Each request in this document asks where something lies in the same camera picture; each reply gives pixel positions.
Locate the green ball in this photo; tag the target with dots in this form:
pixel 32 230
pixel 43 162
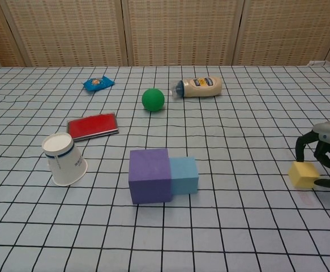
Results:
pixel 153 99

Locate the small yellow foam cube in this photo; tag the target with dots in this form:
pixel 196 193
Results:
pixel 303 174

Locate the mayonnaise squeeze bottle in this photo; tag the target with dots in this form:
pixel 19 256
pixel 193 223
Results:
pixel 201 88

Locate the light blue checked tablecloth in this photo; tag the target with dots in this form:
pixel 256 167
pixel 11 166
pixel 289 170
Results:
pixel 238 241

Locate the blue snack packet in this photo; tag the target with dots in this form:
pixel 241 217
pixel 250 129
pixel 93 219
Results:
pixel 98 83

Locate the large purple foam cube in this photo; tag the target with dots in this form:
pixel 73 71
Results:
pixel 150 178

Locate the medium blue foam cube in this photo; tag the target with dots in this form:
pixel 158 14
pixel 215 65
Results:
pixel 184 177

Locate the white paper cup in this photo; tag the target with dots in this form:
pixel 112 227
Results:
pixel 64 161

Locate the red ink pad tin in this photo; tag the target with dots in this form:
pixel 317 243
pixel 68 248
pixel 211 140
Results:
pixel 92 126

